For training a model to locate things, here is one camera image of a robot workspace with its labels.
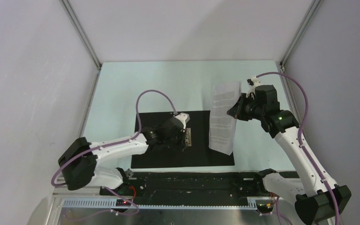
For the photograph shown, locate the red and black folder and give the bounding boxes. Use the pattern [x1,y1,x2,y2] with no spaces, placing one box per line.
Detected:
[131,111,235,169]

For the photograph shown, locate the controller board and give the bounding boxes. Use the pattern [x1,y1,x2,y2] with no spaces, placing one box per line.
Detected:
[256,203,274,215]
[115,199,132,207]

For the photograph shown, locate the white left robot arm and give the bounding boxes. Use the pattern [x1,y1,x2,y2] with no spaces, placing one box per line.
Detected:
[58,113,189,195]

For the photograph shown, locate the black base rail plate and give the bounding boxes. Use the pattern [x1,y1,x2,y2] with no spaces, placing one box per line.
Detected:
[116,172,275,205]

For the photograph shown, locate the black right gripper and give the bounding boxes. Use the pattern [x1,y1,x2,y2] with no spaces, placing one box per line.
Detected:
[227,93,264,121]

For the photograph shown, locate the aluminium frame post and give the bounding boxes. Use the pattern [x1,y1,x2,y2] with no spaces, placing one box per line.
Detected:
[279,0,324,72]
[59,0,102,70]

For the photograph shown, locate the large printed paper sheet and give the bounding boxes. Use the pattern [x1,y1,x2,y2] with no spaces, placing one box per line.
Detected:
[209,81,241,155]

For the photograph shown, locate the right controller board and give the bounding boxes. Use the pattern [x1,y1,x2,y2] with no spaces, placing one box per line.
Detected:
[256,203,274,215]

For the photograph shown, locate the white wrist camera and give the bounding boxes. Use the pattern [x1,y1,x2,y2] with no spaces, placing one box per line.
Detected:
[175,112,190,129]
[247,76,262,94]

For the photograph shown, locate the grey slotted cable duct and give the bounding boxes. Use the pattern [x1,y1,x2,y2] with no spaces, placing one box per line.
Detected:
[62,198,257,210]

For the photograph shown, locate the left controller board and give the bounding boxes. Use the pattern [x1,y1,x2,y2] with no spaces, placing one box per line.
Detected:
[115,199,132,207]

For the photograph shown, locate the metal folder clip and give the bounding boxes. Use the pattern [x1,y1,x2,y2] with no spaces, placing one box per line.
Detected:
[185,128,192,147]

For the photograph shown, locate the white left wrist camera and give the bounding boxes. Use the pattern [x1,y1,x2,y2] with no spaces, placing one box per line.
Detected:
[175,112,190,129]

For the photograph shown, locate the left aluminium frame post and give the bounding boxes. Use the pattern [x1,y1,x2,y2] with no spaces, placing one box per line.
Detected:
[59,0,102,70]

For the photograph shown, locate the right aluminium frame post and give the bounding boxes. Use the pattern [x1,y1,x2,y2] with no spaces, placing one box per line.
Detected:
[279,0,324,72]

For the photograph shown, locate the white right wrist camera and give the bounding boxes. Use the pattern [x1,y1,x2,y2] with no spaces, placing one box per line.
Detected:
[247,76,262,94]

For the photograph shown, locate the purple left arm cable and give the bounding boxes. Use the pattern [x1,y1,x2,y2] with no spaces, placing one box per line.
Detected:
[51,90,179,217]

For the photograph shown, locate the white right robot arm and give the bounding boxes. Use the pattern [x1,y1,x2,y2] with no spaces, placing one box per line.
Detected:
[227,85,352,225]

